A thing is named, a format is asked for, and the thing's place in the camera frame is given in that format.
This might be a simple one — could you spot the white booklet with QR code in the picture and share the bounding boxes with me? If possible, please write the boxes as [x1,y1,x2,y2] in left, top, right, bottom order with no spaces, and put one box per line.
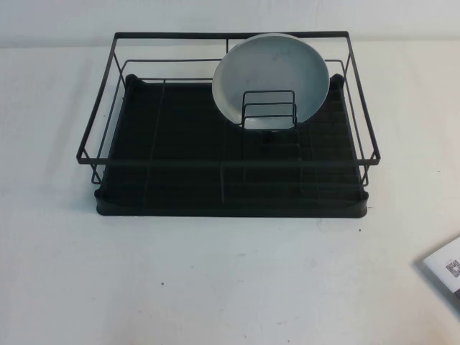
[418,235,460,307]

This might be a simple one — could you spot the black wire dish rack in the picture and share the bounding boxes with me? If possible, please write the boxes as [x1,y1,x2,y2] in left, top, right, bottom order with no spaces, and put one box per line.
[77,31,382,188]

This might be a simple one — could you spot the light grey round plate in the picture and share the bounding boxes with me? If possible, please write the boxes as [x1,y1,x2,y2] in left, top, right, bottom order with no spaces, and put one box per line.
[211,33,331,132]

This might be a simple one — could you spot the black plastic drip tray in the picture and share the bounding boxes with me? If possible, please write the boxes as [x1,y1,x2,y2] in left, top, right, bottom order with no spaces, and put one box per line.
[93,73,371,219]

